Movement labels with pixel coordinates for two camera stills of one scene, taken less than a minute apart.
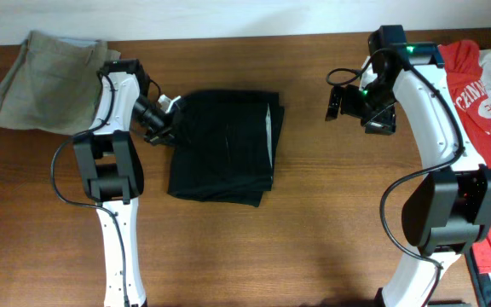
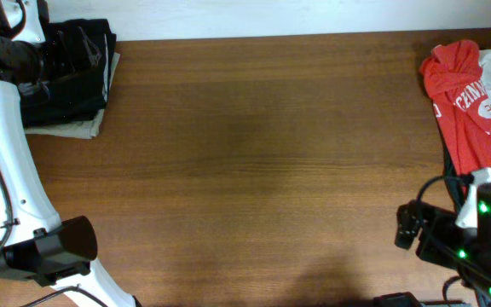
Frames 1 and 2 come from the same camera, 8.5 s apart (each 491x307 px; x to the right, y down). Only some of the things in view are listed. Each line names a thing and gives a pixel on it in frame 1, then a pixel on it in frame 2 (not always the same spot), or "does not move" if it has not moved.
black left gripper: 167,136 -> 60,42
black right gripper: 383,124 -> 435,216
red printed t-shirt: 482,107 does not move
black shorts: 227,146 -> 77,55
